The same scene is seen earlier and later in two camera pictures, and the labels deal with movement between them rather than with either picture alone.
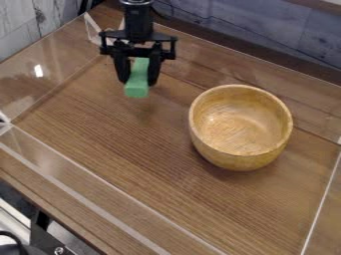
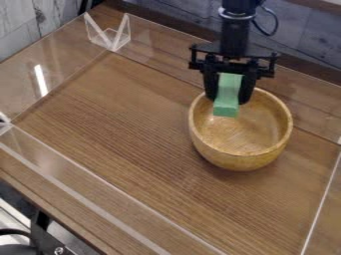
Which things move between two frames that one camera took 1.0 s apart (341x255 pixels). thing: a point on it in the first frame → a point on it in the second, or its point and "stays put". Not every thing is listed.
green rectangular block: x=137 y=88 → x=226 y=98
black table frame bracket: x=44 y=243 stays put
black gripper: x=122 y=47 → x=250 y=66
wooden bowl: x=240 y=127 stays put
